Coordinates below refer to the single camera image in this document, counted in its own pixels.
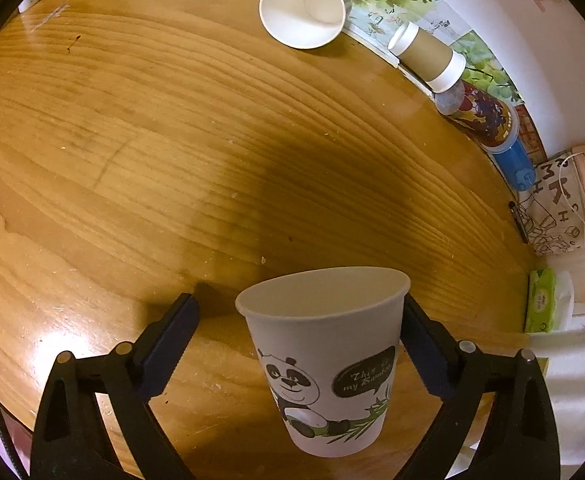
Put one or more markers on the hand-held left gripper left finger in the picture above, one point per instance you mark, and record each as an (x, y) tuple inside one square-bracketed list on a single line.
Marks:
[(167, 349)]

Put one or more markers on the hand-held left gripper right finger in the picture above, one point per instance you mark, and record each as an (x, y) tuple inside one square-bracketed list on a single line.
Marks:
[(425, 355)]

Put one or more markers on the panda print paper cup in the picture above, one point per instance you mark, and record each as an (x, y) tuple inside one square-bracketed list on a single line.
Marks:
[(325, 360)]

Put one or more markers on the brown and white paper cup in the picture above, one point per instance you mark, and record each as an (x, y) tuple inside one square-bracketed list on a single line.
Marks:
[(427, 55)]

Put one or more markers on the green tissue pack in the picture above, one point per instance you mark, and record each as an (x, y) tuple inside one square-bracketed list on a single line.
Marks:
[(542, 300)]

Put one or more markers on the black pen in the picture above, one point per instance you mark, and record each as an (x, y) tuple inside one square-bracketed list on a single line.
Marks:
[(518, 222)]

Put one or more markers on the line drawing paper bag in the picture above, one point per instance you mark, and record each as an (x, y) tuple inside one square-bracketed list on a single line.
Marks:
[(554, 210)]

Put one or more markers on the blue bottle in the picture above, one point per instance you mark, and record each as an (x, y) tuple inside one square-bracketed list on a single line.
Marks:
[(514, 165)]

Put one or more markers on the grape print cylindrical can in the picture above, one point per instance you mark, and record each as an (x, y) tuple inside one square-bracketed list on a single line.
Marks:
[(482, 112)]

